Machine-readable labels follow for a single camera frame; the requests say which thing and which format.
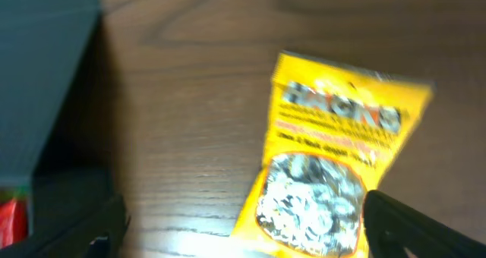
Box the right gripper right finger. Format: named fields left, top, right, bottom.
left=363, top=190, right=485, bottom=258

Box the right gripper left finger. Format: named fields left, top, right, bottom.
left=1, top=195, right=129, bottom=258

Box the dark green open box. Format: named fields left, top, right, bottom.
left=1, top=0, right=110, bottom=241

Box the red Hacks candy bag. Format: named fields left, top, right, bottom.
left=1, top=187, right=28, bottom=249

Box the yellow Hacks candy bag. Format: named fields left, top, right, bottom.
left=232, top=51, right=434, bottom=257

